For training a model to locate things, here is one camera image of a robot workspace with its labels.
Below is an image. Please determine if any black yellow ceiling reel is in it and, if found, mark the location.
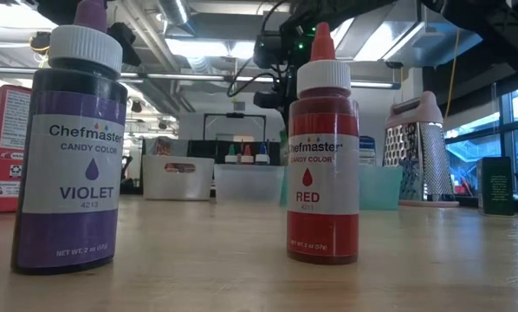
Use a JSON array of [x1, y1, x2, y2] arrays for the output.
[[29, 30, 52, 55]]

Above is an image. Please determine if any linear tube light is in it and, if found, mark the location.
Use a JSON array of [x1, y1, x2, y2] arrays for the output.
[[120, 72, 401, 89]]

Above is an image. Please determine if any violet candy color bottle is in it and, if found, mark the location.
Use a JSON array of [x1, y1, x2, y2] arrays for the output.
[[10, 0, 129, 276]]

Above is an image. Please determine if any silver ventilation duct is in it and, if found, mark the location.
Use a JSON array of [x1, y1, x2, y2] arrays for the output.
[[345, 12, 429, 62]]

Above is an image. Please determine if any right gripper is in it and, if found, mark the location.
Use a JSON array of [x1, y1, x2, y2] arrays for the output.
[[252, 24, 313, 127]]

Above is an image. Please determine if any red cereal box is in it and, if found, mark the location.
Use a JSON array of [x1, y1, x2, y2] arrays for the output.
[[0, 84, 33, 216]]

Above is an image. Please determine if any white plastic bin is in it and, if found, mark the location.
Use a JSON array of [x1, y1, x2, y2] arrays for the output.
[[141, 154, 216, 202]]

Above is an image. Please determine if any black gantry frame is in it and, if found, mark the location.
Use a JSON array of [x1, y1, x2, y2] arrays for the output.
[[203, 112, 268, 142]]

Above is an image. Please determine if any dark green box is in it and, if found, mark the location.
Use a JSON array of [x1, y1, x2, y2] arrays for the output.
[[476, 156, 515, 217]]

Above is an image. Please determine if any pink-handled metal box grater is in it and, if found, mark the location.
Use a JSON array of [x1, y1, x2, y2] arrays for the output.
[[382, 90, 459, 208]]

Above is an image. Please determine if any green plastic bin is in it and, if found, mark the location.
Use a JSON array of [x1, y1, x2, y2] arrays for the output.
[[279, 165, 404, 212]]

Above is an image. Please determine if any clear plastic bin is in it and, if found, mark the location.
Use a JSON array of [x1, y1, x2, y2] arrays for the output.
[[213, 163, 286, 204]]

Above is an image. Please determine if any ceiling light panel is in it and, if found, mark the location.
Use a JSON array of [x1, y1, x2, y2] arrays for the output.
[[165, 37, 260, 62]]

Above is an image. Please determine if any yellow hanging cord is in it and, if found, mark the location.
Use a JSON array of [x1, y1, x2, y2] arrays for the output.
[[444, 29, 462, 120]]

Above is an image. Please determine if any brown orange snack packet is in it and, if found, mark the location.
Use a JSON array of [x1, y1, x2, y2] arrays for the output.
[[145, 137, 189, 158]]

